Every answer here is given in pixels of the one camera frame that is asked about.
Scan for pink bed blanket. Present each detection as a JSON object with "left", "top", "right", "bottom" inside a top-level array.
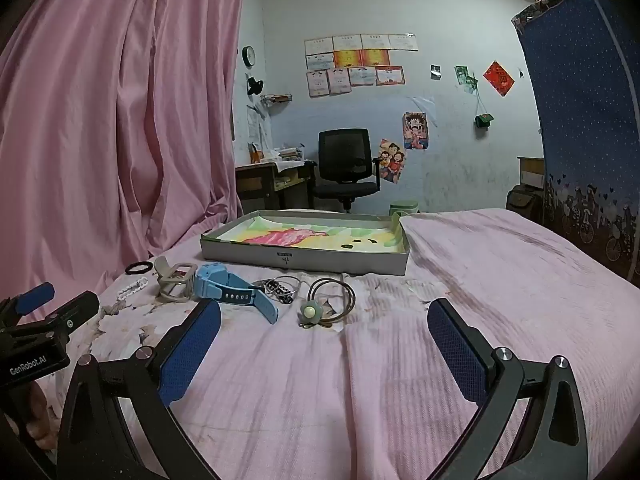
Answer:
[{"left": 35, "top": 207, "right": 640, "bottom": 480}]

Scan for wooden desk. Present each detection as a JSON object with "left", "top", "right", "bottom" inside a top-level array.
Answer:
[{"left": 235, "top": 159, "right": 317, "bottom": 216}]

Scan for grey cardboard tray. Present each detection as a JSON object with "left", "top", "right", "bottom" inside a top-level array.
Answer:
[{"left": 200, "top": 210, "right": 412, "bottom": 277}]

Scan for silver hair pin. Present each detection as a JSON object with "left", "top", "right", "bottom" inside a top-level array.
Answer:
[{"left": 116, "top": 277, "right": 150, "bottom": 301}]

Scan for metal chain bracelet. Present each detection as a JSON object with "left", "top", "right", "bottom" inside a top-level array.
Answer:
[{"left": 264, "top": 281, "right": 296, "bottom": 305}]

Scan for red diamond paper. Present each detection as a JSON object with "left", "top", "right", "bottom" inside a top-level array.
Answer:
[{"left": 483, "top": 60, "right": 516, "bottom": 97}]

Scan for group of wall certificates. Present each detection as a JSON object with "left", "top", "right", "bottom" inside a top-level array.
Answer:
[{"left": 305, "top": 34, "right": 420, "bottom": 98}]

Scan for dark bag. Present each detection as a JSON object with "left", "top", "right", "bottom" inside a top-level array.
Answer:
[{"left": 506, "top": 186, "right": 544, "bottom": 224}]

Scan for green wall photo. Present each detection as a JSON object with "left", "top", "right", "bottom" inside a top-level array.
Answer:
[{"left": 454, "top": 65, "right": 478, "bottom": 94}]

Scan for pink curtain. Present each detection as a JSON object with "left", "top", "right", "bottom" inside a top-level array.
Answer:
[{"left": 0, "top": 0, "right": 246, "bottom": 306}]

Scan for white wall papers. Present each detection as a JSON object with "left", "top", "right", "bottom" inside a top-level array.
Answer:
[{"left": 247, "top": 104, "right": 272, "bottom": 142}]

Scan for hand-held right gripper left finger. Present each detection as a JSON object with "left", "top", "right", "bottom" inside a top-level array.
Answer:
[{"left": 57, "top": 300, "right": 223, "bottom": 480}]

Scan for beige hair claw clip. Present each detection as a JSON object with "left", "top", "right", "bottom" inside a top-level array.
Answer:
[{"left": 152, "top": 256, "right": 198, "bottom": 303}]

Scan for blue hair clip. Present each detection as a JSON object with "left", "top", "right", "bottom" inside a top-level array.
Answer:
[{"left": 192, "top": 263, "right": 280, "bottom": 325}]

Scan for brown flower hair tie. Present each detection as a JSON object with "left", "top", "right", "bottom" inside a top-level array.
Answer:
[{"left": 297, "top": 277, "right": 357, "bottom": 328}]

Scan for cardboard box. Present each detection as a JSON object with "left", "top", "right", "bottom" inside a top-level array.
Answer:
[{"left": 517, "top": 156, "right": 546, "bottom": 189}]

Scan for cartoon children wall poster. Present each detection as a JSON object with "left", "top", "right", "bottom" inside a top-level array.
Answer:
[{"left": 378, "top": 138, "right": 407, "bottom": 184}]

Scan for colourful crayon drawing paper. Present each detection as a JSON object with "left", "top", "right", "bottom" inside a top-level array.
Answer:
[{"left": 219, "top": 216, "right": 404, "bottom": 254}]

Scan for person's left hand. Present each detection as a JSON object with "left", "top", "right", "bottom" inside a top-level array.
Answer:
[{"left": 26, "top": 381, "right": 62, "bottom": 453}]

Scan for blue dotted curtain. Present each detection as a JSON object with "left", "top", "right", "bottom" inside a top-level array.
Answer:
[{"left": 511, "top": 0, "right": 640, "bottom": 281}]

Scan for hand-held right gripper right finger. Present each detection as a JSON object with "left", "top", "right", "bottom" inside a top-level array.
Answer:
[{"left": 426, "top": 297, "right": 591, "bottom": 480}]

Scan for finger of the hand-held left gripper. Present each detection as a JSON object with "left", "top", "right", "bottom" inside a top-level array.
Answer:
[
  {"left": 10, "top": 290, "right": 101, "bottom": 351},
  {"left": 0, "top": 282, "right": 56, "bottom": 323}
]

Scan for black office chair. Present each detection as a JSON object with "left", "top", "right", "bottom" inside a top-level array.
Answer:
[{"left": 311, "top": 128, "right": 382, "bottom": 214}]

